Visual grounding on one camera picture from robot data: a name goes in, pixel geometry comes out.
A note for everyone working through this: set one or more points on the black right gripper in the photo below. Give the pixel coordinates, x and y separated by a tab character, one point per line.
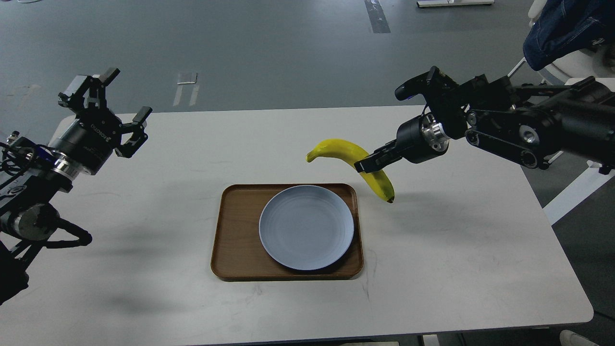
418	140

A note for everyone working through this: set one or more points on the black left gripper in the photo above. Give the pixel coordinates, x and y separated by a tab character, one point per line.
91	141

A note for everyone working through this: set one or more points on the yellow banana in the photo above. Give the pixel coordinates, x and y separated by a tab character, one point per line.
351	153

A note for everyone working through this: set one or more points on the light blue round plate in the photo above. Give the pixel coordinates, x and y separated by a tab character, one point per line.
306	227

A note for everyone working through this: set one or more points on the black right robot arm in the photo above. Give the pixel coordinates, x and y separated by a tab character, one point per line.
523	124

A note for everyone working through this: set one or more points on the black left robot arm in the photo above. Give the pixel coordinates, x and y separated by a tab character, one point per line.
37	172

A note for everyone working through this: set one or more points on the brown wooden tray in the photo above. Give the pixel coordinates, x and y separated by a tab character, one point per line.
238	254

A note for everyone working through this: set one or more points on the white chair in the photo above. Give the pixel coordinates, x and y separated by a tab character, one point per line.
597	61

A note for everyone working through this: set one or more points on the blue denim jacket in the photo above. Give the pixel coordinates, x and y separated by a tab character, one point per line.
566	26

